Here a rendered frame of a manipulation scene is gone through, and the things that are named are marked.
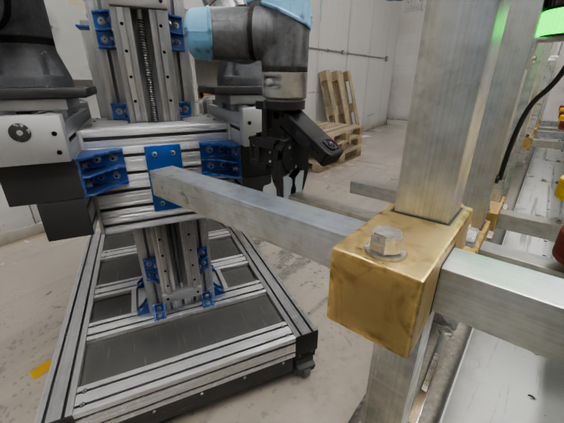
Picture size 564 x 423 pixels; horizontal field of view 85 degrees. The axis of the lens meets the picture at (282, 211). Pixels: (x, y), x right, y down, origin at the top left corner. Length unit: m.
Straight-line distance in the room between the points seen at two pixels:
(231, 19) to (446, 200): 0.42
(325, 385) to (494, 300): 1.17
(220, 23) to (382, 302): 0.47
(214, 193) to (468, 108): 0.20
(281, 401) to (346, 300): 1.12
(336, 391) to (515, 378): 0.78
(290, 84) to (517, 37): 0.28
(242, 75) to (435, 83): 0.72
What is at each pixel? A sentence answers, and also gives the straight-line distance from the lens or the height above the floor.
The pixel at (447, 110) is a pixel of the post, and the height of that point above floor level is 1.04.
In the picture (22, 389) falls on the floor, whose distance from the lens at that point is 1.63.
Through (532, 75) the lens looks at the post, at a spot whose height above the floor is 1.06.
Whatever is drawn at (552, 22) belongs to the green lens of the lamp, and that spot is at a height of 1.11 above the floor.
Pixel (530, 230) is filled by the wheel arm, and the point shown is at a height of 0.81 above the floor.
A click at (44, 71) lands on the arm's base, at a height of 1.07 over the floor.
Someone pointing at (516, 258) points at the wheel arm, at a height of 0.86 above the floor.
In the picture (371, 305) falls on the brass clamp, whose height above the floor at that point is 0.95.
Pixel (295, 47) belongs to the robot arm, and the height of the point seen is 1.10.
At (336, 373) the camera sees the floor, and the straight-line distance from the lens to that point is 1.38.
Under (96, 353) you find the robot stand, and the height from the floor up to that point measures 0.21.
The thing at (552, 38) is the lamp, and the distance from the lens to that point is 0.46.
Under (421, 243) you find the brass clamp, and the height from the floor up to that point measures 0.97.
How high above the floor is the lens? 1.06
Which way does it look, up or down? 23 degrees down
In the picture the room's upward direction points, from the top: straight up
